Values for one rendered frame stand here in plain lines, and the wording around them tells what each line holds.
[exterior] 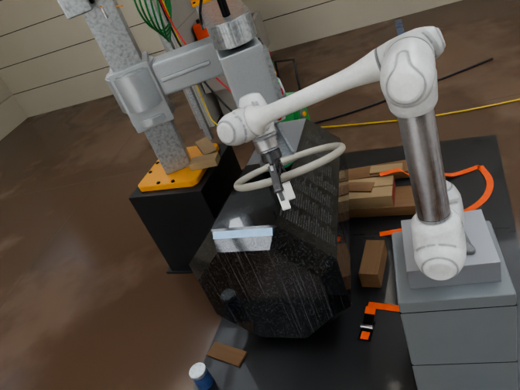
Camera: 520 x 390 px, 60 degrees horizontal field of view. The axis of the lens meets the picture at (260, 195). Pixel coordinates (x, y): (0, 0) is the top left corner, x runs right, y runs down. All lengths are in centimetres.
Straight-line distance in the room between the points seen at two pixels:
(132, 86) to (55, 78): 640
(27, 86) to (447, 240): 886
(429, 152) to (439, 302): 65
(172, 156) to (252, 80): 109
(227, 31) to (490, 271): 148
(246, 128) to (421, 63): 55
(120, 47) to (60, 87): 640
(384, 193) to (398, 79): 216
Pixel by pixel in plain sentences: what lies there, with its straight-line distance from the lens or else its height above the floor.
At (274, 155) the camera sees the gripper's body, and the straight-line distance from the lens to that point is 163.
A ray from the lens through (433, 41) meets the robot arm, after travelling 141.
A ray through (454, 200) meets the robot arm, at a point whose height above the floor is 113.
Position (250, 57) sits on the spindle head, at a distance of 229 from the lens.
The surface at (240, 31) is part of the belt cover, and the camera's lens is 223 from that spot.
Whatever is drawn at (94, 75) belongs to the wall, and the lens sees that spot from 887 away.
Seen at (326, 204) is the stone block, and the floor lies 69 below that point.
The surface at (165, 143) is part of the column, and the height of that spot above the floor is 101.
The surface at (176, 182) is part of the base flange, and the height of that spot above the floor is 78.
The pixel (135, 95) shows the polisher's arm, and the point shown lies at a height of 140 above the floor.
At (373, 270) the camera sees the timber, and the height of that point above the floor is 14.
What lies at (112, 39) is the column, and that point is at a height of 174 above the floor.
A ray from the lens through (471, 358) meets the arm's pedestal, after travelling 211.
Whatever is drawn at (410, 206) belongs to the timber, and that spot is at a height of 9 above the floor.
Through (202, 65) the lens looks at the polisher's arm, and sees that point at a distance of 296.
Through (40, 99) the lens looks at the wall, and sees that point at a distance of 970.
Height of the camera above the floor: 219
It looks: 33 degrees down
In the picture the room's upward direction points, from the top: 22 degrees counter-clockwise
